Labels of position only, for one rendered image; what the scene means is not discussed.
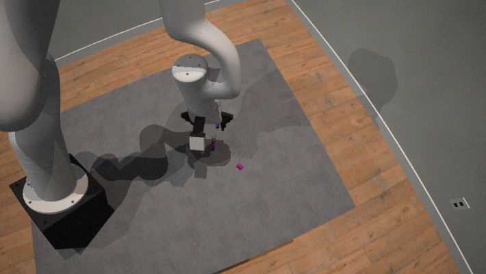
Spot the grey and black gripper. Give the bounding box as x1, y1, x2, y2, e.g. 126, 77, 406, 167
181, 99, 233, 131

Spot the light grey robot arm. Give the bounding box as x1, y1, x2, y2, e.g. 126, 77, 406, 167
0, 0, 241, 214

